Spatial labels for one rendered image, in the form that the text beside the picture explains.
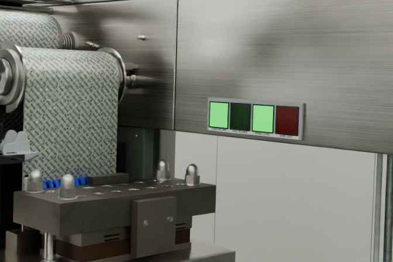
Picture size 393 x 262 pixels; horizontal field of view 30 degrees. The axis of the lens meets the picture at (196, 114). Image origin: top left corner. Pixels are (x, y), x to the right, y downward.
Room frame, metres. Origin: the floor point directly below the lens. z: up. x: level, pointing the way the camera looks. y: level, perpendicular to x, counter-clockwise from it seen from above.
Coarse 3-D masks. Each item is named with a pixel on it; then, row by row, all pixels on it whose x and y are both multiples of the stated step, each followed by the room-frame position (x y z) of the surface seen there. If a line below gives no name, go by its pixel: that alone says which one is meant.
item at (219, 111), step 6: (216, 108) 1.52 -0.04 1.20; (222, 108) 1.51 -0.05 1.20; (210, 114) 1.53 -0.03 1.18; (216, 114) 1.52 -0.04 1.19; (222, 114) 1.51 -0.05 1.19; (210, 120) 1.53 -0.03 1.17; (216, 120) 1.52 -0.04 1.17; (222, 120) 1.51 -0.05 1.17; (216, 126) 1.52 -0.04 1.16; (222, 126) 1.51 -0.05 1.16
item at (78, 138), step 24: (24, 120) 1.47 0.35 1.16; (48, 120) 1.51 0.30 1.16; (72, 120) 1.55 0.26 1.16; (96, 120) 1.59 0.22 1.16; (48, 144) 1.51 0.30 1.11; (72, 144) 1.55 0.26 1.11; (96, 144) 1.59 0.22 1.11; (24, 168) 1.47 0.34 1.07; (48, 168) 1.51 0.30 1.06; (72, 168) 1.55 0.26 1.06; (96, 168) 1.59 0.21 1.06
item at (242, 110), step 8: (232, 104) 1.49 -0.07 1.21; (240, 104) 1.47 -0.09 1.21; (232, 112) 1.49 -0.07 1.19; (240, 112) 1.47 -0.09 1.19; (248, 112) 1.46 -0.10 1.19; (232, 120) 1.49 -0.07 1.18; (240, 120) 1.47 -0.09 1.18; (248, 120) 1.46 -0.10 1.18; (232, 128) 1.49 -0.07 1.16; (240, 128) 1.47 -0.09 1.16; (248, 128) 1.46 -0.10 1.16
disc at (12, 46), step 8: (0, 48) 1.53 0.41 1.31; (8, 48) 1.50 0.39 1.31; (16, 48) 1.48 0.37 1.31; (16, 56) 1.48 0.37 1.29; (24, 64) 1.46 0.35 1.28; (24, 72) 1.46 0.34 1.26; (24, 80) 1.46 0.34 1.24; (24, 88) 1.46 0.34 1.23; (16, 96) 1.48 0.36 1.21; (0, 104) 1.52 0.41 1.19; (16, 104) 1.48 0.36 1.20; (8, 112) 1.50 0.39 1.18
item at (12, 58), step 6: (0, 54) 1.51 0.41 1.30; (6, 54) 1.49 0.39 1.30; (12, 54) 1.48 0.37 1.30; (12, 60) 1.48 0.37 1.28; (114, 60) 1.65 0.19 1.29; (12, 66) 1.48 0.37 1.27; (18, 66) 1.47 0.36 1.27; (18, 72) 1.46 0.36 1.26; (18, 78) 1.46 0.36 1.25; (12, 84) 1.48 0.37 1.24; (18, 84) 1.47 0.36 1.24; (12, 90) 1.48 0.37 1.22; (18, 90) 1.47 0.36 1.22; (0, 96) 1.51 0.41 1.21; (6, 96) 1.49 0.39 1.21; (12, 96) 1.47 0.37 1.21; (0, 102) 1.51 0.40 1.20; (6, 102) 1.49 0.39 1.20
